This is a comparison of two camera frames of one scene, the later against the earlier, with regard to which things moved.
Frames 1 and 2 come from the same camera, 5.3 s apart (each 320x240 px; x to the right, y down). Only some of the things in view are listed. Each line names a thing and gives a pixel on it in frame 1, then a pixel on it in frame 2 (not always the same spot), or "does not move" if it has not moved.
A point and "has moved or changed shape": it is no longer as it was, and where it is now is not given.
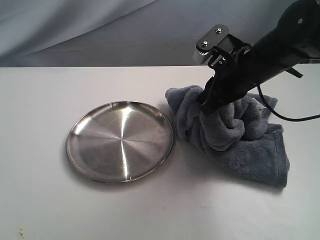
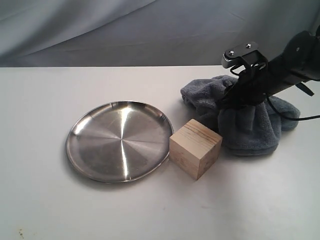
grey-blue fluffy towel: [236, 137] has moved or changed shape
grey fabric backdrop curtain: [54, 33] does not move
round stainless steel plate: [121, 142] does not move
